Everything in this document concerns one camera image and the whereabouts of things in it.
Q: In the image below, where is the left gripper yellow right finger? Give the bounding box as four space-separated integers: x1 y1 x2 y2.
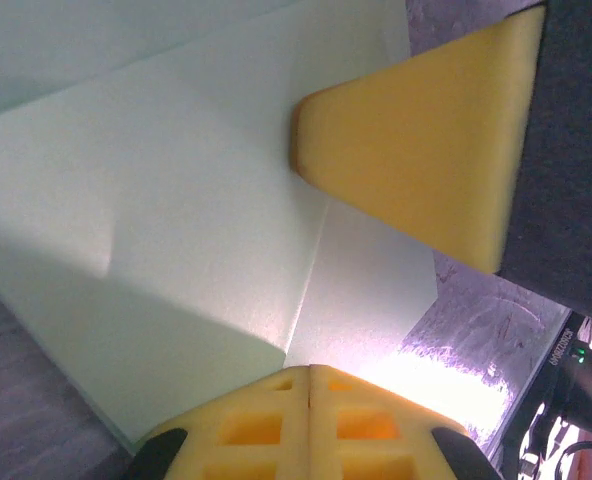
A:
309 364 500 480

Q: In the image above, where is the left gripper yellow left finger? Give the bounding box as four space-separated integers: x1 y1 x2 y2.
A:
123 365 310 480

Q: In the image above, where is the light green cloth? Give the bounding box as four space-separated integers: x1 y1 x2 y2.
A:
0 0 440 446

